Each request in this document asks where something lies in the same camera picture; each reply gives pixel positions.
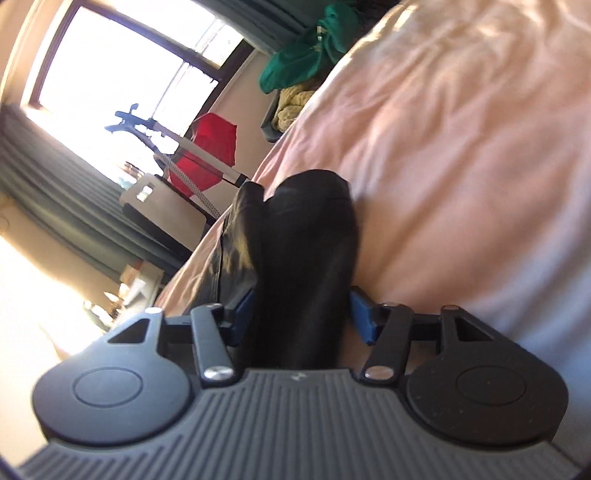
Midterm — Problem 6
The black garment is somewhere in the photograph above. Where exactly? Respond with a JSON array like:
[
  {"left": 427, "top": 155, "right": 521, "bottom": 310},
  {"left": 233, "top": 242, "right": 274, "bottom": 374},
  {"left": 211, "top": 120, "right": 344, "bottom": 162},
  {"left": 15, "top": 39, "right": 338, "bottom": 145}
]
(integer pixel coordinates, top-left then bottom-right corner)
[{"left": 192, "top": 170, "right": 360, "bottom": 370}]

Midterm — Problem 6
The white box appliance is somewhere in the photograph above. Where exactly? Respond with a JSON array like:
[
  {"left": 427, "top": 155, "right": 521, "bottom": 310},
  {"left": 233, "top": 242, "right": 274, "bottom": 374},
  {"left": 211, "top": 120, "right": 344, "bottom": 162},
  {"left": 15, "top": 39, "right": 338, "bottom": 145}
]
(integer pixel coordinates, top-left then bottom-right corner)
[{"left": 119, "top": 174, "right": 215, "bottom": 258}]

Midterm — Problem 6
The red cloth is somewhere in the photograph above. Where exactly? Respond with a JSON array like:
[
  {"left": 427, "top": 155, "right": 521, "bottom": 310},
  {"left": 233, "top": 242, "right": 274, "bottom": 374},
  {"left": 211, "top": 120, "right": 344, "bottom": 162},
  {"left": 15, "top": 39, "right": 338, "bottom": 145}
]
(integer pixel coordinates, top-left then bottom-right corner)
[{"left": 174, "top": 113, "right": 238, "bottom": 191}]

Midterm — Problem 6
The garment steamer stand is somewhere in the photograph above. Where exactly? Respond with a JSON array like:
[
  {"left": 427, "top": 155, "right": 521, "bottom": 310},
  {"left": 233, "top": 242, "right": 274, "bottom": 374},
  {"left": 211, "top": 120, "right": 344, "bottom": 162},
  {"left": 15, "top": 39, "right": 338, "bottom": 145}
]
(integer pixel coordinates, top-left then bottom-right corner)
[{"left": 104, "top": 103, "right": 252, "bottom": 220}]

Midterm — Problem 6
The pink white bed sheet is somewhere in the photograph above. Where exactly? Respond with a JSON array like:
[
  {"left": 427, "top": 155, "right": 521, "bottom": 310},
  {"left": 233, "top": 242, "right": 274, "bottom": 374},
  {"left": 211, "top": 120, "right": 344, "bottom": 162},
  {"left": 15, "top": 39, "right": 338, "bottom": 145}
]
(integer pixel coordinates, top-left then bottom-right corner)
[{"left": 154, "top": 0, "right": 591, "bottom": 462}]

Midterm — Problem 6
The teal curtain left of window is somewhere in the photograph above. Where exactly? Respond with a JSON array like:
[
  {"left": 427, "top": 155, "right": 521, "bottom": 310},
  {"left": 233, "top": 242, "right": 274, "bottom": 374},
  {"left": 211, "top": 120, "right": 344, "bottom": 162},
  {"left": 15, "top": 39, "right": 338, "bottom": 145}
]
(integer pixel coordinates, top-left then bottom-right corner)
[{"left": 1, "top": 104, "right": 184, "bottom": 280}]

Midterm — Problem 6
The teal curtain of window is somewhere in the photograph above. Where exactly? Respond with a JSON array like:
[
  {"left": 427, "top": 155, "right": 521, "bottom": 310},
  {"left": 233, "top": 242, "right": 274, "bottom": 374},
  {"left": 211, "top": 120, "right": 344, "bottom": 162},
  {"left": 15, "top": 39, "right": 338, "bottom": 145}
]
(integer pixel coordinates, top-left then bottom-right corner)
[
  {"left": 1, "top": 104, "right": 184, "bottom": 280},
  {"left": 197, "top": 0, "right": 331, "bottom": 56}
]

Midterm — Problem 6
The yellow knitted cloth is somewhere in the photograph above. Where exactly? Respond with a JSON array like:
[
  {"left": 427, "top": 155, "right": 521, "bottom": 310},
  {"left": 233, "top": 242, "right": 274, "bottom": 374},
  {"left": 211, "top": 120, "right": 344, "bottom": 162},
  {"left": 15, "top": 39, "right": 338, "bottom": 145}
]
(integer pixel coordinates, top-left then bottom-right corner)
[{"left": 271, "top": 81, "right": 317, "bottom": 133}]

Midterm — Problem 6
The dark framed window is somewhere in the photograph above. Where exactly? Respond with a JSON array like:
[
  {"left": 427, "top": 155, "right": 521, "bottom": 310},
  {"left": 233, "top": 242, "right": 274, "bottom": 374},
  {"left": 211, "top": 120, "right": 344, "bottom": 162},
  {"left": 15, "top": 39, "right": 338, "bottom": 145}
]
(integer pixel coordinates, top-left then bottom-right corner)
[{"left": 29, "top": 1, "right": 253, "bottom": 183}]

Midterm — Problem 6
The green garment pile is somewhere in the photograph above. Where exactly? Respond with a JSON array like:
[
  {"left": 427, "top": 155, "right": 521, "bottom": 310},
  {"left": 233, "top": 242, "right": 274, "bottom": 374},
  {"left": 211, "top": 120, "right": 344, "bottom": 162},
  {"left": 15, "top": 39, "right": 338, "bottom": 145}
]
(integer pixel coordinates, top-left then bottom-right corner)
[{"left": 259, "top": 1, "right": 362, "bottom": 94}]

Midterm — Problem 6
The teal curtain right of window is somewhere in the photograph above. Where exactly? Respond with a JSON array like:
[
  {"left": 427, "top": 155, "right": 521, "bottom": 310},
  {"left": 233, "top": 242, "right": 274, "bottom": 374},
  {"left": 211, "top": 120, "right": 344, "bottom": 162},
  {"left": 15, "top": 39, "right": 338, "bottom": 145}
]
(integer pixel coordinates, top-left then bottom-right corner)
[{"left": 197, "top": 0, "right": 331, "bottom": 56}]

